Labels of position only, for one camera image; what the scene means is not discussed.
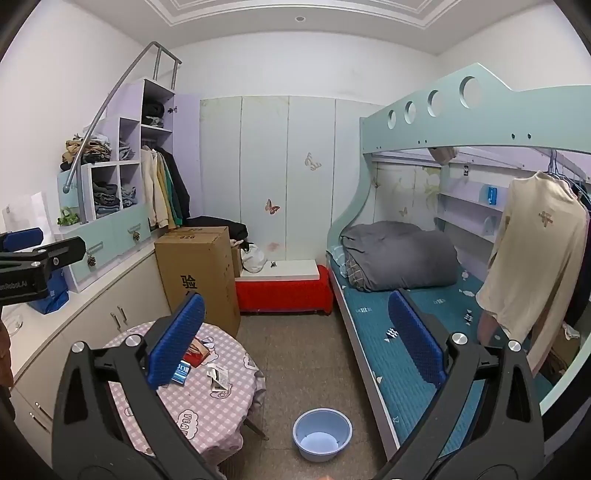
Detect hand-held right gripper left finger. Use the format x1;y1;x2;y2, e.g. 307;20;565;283
52;292;222;480

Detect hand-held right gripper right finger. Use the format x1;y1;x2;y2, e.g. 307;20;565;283
375;290;546;480

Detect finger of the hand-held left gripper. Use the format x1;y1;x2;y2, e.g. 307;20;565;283
0;227;45;254
0;237;87;274

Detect red snack packet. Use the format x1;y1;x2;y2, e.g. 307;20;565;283
184;337;218;368

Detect white wrapper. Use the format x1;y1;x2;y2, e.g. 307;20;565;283
205;364;230;397

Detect blue plastic basin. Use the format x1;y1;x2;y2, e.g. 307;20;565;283
293;408;353;462

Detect blue bag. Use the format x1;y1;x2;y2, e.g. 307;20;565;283
27;268;71;315

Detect white paper bag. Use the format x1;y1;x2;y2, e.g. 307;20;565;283
1;191;47;234

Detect teal bed mattress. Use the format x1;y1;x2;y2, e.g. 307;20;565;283
330;251;555;462

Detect large cardboard box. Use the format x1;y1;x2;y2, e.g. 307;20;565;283
154;226;242;340

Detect metal handrail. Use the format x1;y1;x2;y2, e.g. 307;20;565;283
63;41;182;224

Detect light green drawer cabinet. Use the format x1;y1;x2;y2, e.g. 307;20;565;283
56;168;155;294

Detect low white cabinet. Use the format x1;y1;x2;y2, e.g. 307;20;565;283
0;240;190;462

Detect dark folded clothes pile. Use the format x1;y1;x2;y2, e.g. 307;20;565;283
92;182;120;216

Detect grey duvet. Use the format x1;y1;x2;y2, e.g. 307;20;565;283
341;220;460;292

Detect pink checked tablecloth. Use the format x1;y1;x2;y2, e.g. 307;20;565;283
99;320;267;472

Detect plaid pillow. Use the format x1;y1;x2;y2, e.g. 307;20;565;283
344;258;365;289

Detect small cardboard box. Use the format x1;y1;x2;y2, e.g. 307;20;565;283
229;240;245;278

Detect beige folded clothes pile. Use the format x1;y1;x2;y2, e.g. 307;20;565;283
60;135;113;171

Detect light blue pillow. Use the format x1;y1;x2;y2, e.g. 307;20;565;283
330;244;349;278

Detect red low bench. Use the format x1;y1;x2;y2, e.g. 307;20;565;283
235;265;334;317

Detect black table leg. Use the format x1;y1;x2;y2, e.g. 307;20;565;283
242;415;269;441

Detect cream hanging jacket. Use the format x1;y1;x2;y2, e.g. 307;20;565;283
140;148;169;229

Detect yellow hanging garment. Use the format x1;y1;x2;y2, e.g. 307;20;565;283
157;152;178;229

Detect black bag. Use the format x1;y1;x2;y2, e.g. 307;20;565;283
185;215;250;243

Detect white bench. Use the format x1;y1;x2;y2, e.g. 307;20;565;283
235;259;322;281

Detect green hanging garment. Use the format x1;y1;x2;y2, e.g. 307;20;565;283
164;157;185;222

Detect black hanging coat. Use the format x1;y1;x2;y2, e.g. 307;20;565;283
154;147;191;220

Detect purple white bed shelf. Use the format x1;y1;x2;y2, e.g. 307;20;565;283
436;180;513;241

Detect cream hanging sweater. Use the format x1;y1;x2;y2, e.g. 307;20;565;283
477;171;589;374

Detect black folded clothes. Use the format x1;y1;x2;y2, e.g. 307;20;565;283
141;99;165;128

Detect purple white stair wardrobe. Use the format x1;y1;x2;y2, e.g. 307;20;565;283
82;78;204;232

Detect beige cloth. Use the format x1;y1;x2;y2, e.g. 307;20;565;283
427;147;459;165

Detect clothes hanger bundle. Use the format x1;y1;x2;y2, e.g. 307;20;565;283
545;150;591;204

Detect light green bunk bed frame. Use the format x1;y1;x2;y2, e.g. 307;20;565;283
325;62;591;467

